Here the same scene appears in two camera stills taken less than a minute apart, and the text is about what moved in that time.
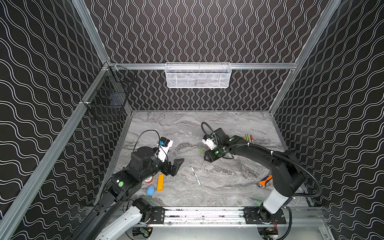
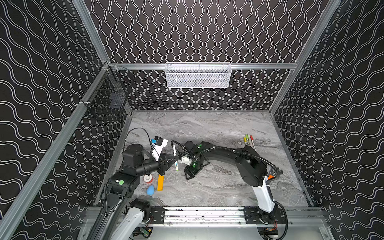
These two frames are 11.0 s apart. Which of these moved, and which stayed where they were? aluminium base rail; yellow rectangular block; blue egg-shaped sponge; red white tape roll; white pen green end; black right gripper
Moved: black right gripper; white pen green end
Stayed: red white tape roll; aluminium base rail; blue egg-shaped sponge; yellow rectangular block
